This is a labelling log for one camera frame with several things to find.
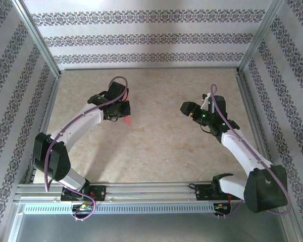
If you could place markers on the pink paper sheet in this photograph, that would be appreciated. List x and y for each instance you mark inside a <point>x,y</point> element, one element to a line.
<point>128,121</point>

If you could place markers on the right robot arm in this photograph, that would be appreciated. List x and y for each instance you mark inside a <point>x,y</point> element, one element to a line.
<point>242,151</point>

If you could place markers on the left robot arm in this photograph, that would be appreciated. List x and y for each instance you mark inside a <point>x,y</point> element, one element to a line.
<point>73,123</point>

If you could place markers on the thin aluminium rail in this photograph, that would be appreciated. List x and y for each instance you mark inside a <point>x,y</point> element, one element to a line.
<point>149,68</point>

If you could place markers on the aluminium side rail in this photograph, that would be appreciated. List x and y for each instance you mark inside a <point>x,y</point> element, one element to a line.
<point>251,108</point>
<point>50,108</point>

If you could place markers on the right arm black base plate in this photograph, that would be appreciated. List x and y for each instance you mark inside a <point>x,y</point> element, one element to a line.
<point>202,192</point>

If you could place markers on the long aluminium mounting rail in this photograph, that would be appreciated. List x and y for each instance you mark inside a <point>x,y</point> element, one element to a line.
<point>151,187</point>

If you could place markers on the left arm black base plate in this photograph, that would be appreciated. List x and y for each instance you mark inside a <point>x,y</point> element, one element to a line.
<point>99,192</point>

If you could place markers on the aluminium frame post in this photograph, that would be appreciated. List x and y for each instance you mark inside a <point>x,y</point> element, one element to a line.
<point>261,37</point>
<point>35,37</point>

